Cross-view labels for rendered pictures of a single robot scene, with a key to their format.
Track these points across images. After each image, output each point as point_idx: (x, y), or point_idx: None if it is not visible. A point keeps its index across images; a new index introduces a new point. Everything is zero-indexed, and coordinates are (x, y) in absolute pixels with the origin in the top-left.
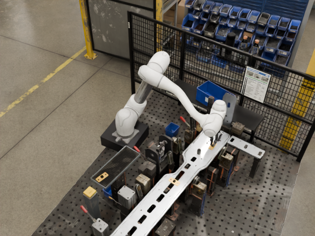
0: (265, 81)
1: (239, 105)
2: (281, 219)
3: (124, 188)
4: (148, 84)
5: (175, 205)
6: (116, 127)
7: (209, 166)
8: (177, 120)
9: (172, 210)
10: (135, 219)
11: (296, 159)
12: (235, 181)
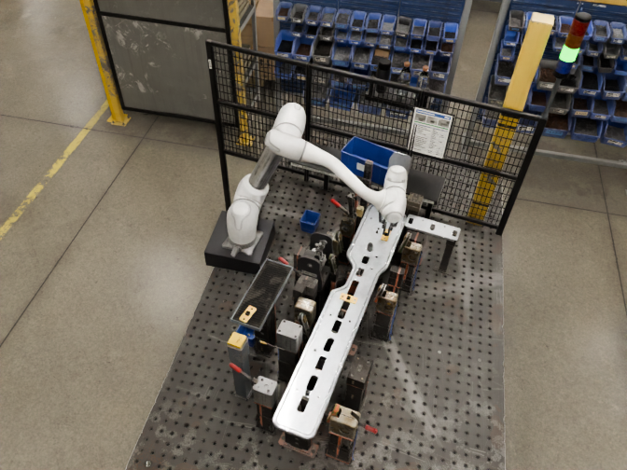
0: (444, 126)
1: None
2: (497, 321)
3: (285, 324)
4: (275, 158)
5: None
6: (229, 232)
7: None
8: (311, 204)
9: None
10: (311, 365)
11: (494, 232)
12: (423, 280)
